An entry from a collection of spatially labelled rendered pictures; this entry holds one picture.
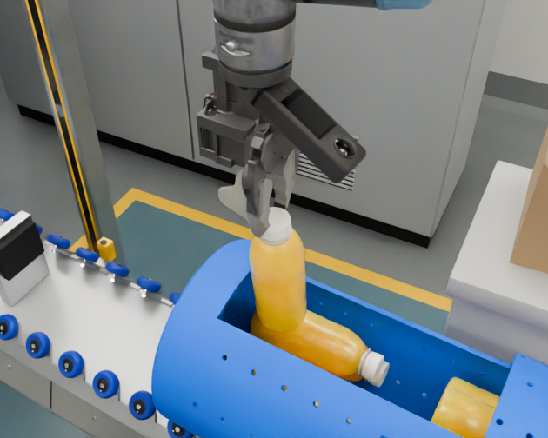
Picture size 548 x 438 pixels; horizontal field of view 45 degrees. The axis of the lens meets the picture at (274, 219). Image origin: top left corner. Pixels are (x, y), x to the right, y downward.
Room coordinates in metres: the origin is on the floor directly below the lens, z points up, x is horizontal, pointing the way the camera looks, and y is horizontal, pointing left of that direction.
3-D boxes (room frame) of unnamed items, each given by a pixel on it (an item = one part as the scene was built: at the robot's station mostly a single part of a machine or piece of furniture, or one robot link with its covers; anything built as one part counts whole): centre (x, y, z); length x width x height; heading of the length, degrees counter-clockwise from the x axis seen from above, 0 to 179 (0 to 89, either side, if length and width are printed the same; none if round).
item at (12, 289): (0.83, 0.46, 1.00); 0.10 x 0.04 x 0.15; 149
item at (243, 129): (0.57, 0.02, 1.50); 0.09 x 0.08 x 0.12; 60
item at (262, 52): (0.56, 0.02, 1.58); 0.08 x 0.08 x 0.05
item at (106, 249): (0.91, 0.35, 0.92); 0.08 x 0.03 x 0.05; 149
